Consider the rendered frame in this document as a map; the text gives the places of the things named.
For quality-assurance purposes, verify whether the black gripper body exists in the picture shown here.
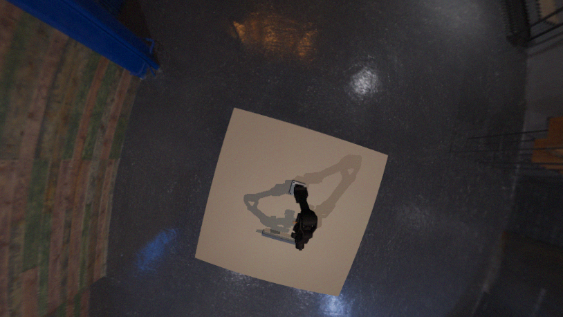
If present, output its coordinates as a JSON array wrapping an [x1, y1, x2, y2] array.
[[290, 213, 300, 239]]

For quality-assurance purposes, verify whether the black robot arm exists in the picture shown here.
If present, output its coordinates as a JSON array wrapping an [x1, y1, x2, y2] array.
[[294, 184, 317, 251]]

